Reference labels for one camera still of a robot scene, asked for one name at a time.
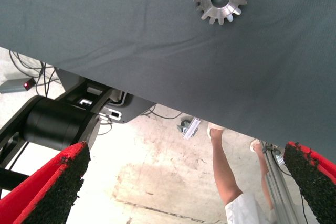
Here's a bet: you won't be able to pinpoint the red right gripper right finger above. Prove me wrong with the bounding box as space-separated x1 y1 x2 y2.
283 141 336 224

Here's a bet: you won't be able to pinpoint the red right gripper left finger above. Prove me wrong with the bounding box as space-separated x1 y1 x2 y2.
0 141 91 224

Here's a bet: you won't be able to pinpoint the long aluminium table leg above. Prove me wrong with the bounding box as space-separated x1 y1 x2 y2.
262 141 300 224

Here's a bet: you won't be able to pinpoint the bare person leg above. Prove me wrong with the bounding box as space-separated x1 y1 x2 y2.
253 144 275 209
209 126 244 205

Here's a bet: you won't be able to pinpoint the white shoe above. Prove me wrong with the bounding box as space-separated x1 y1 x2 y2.
206 122 227 140
249 138 263 153

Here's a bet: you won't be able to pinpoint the white shorts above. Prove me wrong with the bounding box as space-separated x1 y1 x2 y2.
225 191 280 224

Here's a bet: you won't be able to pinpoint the small grey adapter box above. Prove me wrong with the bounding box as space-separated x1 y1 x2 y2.
0 78 37 94

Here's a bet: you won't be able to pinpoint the short silver aluminium profile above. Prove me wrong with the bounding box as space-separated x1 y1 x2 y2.
182 117 202 141

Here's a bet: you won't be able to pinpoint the black caster wheel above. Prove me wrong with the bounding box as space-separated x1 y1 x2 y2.
176 119 191 133

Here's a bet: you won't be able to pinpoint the dark grey table cloth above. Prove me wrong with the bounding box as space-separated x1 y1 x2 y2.
0 0 336 156

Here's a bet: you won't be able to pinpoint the black frame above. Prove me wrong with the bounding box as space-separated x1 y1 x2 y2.
0 68 157 193

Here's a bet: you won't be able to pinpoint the black floor cable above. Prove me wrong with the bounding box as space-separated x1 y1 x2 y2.
141 104 183 120
9 49 57 98

